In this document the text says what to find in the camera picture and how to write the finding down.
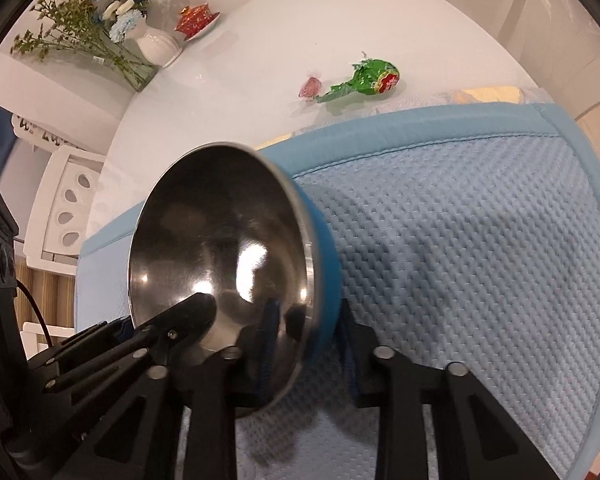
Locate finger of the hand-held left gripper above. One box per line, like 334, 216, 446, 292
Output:
44, 291, 217, 395
55, 316, 135, 358

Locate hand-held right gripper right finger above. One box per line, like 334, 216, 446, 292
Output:
337, 297, 563, 480

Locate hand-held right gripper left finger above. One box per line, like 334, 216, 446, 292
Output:
40, 299, 282, 480

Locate blue steel bowl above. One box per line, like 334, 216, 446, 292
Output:
127, 142, 342, 420

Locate white chair oval cutouts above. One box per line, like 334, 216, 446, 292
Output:
22, 145, 107, 276

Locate blue textured table mat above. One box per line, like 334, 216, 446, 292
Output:
74, 102, 600, 480

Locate white carved chair top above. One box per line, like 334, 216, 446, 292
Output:
11, 112, 65, 153

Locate glass vase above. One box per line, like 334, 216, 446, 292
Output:
97, 52, 160, 92

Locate white ribbed vase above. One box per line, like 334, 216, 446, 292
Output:
136, 27, 183, 68

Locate green foil wrapper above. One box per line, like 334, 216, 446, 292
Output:
314, 57, 401, 105

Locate red and white saucer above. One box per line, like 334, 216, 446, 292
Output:
182, 12, 222, 42

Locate red lidded teacup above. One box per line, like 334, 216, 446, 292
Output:
174, 4, 213, 36

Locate blue and white artificial flowers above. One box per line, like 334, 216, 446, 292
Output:
80, 0, 181, 43

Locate green sprig bunch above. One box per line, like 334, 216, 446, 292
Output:
10, 0, 156, 88

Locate yellow cloth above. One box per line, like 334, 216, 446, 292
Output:
452, 87, 523, 106

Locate black cable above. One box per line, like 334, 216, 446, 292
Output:
14, 279, 52, 348

